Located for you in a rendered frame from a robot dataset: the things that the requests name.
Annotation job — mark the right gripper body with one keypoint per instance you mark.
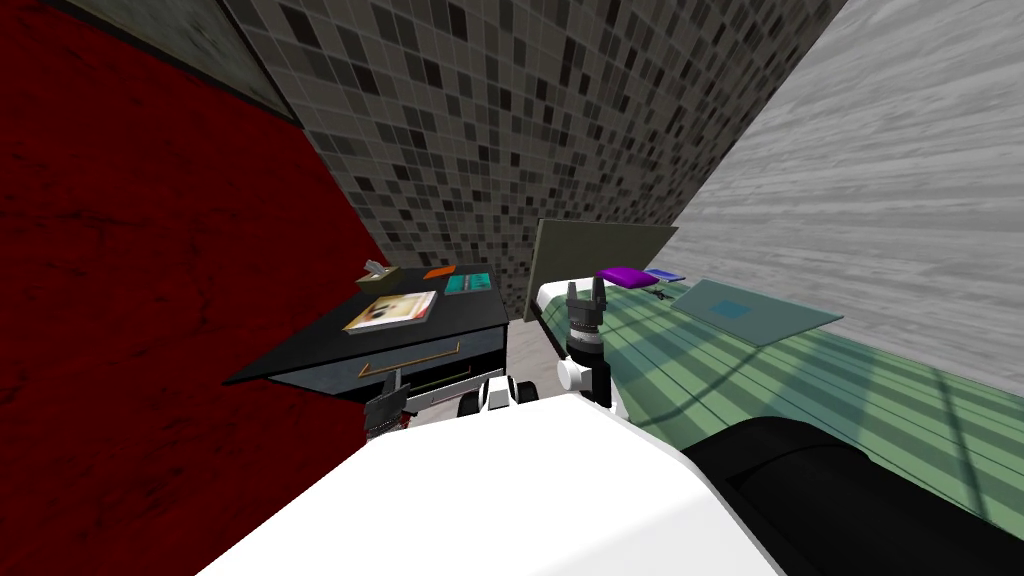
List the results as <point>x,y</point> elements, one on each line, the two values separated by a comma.
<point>585,314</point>

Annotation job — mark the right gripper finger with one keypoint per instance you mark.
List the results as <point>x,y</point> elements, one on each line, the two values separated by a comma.
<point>573,292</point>
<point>599,291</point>

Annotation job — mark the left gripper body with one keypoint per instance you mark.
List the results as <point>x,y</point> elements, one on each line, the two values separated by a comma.
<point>394,405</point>

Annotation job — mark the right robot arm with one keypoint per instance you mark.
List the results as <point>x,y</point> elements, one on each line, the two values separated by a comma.
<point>832,504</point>

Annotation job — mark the purple pillow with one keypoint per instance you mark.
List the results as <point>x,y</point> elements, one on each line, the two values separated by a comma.
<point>628,278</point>

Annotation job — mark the dark drawer front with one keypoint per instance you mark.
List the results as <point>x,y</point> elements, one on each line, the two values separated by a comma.
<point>400,362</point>

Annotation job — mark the black nightstand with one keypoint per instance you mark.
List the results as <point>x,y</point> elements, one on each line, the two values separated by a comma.
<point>336,344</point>

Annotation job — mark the cream and red magazine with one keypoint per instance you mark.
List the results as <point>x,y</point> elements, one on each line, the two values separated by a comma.
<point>392,311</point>

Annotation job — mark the teal book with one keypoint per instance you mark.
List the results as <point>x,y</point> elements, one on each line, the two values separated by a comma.
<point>468,283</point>

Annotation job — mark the olive tissue box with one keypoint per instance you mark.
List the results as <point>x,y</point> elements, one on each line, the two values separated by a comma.
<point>378,279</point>

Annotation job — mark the orange flat book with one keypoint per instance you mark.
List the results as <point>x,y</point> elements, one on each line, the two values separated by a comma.
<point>439,273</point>

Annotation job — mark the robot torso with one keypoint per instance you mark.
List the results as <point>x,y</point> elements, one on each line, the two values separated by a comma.
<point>496,496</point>

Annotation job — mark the grey-green flat pad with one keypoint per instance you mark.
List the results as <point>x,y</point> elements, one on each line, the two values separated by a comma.
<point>752,312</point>

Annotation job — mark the green striped bed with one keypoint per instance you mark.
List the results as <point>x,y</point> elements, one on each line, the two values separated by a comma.
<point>800,384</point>

